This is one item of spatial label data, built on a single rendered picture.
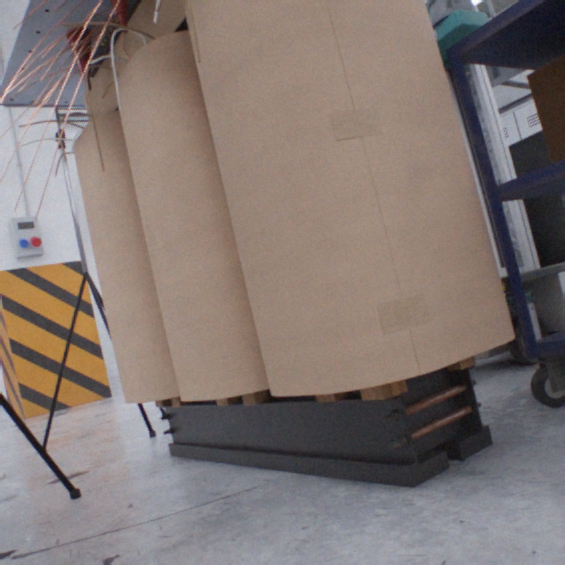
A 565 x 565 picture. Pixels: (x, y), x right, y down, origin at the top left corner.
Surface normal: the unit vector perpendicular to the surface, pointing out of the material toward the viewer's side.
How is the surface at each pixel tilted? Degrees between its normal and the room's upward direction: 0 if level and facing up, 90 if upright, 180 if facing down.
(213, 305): 90
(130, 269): 90
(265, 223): 90
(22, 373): 90
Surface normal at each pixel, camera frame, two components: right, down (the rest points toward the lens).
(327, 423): -0.79, 0.14
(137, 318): -0.38, 0.04
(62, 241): 0.58, -0.18
